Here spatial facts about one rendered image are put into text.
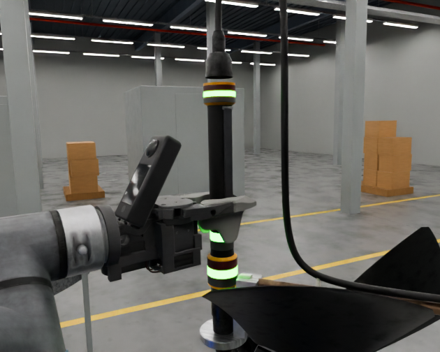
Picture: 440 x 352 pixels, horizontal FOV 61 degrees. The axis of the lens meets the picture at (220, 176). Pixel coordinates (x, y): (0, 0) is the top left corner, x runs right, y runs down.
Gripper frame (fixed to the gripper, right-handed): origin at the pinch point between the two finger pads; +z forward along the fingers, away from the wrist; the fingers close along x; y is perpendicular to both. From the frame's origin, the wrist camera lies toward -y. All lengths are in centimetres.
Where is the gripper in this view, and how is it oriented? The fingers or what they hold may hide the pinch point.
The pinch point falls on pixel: (238, 196)
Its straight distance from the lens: 54.3
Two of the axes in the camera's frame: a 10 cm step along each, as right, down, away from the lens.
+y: 0.3, 9.9, 1.4
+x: 5.5, 1.0, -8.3
